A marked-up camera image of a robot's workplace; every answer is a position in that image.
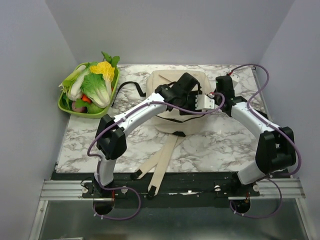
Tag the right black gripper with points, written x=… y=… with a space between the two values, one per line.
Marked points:
x=215 y=101

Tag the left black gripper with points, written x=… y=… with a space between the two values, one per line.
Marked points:
x=192 y=94

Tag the beige canvas student bag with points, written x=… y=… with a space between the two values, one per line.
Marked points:
x=161 y=106

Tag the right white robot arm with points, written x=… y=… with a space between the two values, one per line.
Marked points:
x=274 y=150

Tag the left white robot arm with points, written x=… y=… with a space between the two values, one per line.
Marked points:
x=112 y=143

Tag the yellow toy cabbage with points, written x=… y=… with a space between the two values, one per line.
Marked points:
x=105 y=69

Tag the green toy lettuce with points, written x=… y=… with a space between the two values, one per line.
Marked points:
x=94 y=87

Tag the orange toy carrot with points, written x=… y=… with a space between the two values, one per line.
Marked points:
x=86 y=99

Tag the white toy bok choy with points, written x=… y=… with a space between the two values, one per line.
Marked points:
x=69 y=85

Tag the green vegetable basket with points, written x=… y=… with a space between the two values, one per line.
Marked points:
x=66 y=105

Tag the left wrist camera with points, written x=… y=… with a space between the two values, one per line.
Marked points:
x=204 y=102

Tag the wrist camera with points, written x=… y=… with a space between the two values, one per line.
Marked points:
x=235 y=78
x=204 y=102

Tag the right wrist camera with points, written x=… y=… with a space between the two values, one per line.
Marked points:
x=235 y=78

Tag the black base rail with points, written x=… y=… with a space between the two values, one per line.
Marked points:
x=177 y=190

